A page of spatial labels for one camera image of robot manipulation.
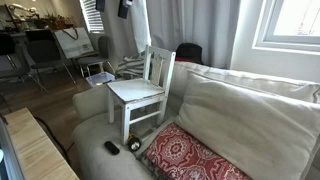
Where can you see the small white wooden chair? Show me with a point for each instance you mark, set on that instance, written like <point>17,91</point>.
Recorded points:
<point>152,88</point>

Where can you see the large beige back pillow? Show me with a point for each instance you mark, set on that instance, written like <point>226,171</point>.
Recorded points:
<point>268,136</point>

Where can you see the grey office chair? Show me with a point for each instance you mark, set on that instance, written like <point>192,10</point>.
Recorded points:
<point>99,58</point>

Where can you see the black chair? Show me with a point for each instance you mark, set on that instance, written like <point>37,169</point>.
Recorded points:
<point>43,50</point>

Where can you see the grey white patterned blanket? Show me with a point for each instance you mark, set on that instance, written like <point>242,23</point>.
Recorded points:
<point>131,67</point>

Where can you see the black hat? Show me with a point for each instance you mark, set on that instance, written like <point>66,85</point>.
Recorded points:
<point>189,52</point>

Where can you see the yellow black flashlight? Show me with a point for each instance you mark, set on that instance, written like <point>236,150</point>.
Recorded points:
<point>134,143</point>

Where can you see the red patterned cushion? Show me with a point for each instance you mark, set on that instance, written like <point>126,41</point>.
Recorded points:
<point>174,154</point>

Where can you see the white grey curtain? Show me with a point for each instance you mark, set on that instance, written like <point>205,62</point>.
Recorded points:
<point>210,24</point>

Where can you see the beige fabric sofa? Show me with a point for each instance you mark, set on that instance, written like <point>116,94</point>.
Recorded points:
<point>97,163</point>

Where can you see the white paper shopping bag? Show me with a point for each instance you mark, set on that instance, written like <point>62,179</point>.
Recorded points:
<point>74,42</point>

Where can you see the light wooden table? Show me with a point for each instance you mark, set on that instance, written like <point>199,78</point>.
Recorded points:
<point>38,157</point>

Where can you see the white window frame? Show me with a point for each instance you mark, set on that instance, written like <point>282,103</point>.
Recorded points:
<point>289,26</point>

